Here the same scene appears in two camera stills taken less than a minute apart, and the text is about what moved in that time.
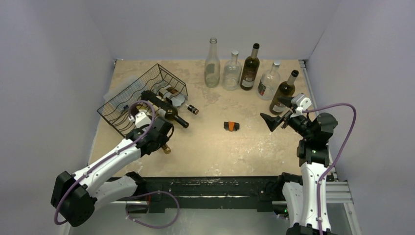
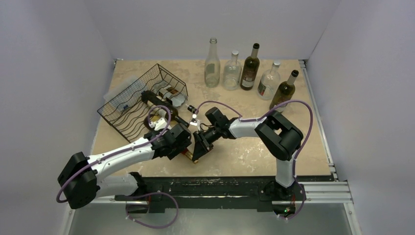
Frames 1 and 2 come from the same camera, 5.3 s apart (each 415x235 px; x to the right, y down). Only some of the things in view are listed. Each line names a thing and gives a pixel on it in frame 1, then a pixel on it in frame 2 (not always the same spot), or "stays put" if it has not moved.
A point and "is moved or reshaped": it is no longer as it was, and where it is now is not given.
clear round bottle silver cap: [232, 72] stays put
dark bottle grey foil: [285, 89] stays put
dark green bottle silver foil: [250, 69] stays put
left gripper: [163, 140] → [180, 148]
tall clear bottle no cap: [212, 65] stays put
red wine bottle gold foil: [167, 150] is moved or reshaped
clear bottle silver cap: [269, 82] stays put
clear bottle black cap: [176, 97] stays put
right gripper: [286, 117] → [201, 142]
